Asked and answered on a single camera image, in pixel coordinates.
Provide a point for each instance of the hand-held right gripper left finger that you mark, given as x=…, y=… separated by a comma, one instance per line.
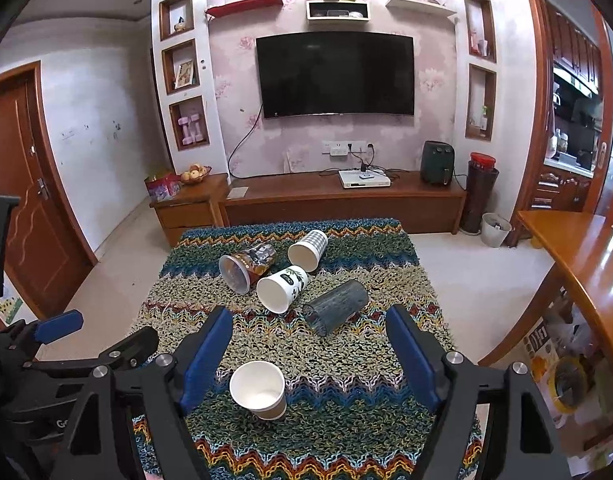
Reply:
x=206, y=355

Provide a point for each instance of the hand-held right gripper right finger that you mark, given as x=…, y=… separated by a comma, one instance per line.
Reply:
x=411, y=355

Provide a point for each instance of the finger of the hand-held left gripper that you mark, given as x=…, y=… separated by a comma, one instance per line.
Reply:
x=61, y=325
x=134, y=347

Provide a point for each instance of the plain white paper cup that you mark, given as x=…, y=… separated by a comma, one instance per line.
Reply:
x=256, y=390

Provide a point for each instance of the dark transparent glass cup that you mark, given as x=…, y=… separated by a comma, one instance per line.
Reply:
x=339, y=302

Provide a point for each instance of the brown printed plastic cup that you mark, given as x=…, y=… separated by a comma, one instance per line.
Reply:
x=251, y=262

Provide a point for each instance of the white leaf print cup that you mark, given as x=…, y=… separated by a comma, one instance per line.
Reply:
x=286, y=285

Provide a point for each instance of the white checked paper cup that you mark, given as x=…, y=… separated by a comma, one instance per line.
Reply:
x=311, y=247

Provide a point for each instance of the colourful knitted table cloth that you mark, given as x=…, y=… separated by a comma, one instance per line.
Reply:
x=336, y=410

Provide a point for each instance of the small wooden drawer cabinet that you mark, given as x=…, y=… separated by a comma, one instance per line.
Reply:
x=186, y=215

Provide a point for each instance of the brown wooden door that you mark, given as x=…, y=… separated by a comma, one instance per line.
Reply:
x=26, y=185

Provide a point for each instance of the white waste bin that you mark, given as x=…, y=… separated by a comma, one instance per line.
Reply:
x=496, y=230

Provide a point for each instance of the yellow rimmed bowl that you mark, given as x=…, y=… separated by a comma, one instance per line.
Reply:
x=566, y=385

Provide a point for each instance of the red gift box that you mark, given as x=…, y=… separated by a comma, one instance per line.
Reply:
x=162, y=187

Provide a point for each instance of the paper sheet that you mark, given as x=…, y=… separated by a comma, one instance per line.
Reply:
x=238, y=191

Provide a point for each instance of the wooden television cabinet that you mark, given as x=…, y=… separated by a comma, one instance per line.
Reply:
x=336, y=202

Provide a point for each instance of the tall black red-lidded bin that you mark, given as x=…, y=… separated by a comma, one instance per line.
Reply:
x=479, y=195

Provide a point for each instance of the bowl of fruit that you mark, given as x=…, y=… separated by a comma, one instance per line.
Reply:
x=195, y=174

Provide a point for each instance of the white set-top box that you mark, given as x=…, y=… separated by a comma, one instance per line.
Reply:
x=364, y=179

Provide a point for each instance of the wooden side table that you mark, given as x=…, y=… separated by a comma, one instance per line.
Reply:
x=576, y=260

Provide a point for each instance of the dark green air fryer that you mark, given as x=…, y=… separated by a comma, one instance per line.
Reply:
x=436, y=162

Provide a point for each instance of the pink dumbbell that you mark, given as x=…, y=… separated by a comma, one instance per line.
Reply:
x=183, y=130
x=196, y=129

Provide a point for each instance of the black flat television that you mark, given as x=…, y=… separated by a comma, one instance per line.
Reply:
x=336, y=75

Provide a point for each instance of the small figurine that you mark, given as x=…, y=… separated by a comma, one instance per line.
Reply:
x=180, y=25

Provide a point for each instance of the white wall socket strip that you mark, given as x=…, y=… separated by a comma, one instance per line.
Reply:
x=344, y=148

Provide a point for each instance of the picture frame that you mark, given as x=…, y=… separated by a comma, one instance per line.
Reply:
x=185, y=74

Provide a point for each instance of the white box wall shelf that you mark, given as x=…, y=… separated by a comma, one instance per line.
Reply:
x=336, y=19

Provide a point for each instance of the red wall shelf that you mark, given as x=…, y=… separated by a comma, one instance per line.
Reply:
x=246, y=4

